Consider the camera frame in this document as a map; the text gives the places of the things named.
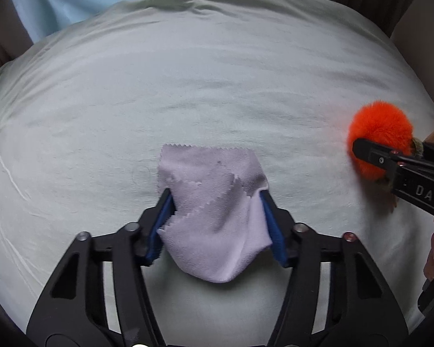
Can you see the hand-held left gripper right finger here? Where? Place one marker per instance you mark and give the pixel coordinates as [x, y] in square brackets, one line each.
[272, 220]

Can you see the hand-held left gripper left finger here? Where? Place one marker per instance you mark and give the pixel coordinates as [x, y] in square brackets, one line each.
[162, 217]

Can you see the lavender cleaning cloth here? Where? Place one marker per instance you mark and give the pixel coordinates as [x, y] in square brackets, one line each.
[213, 206]

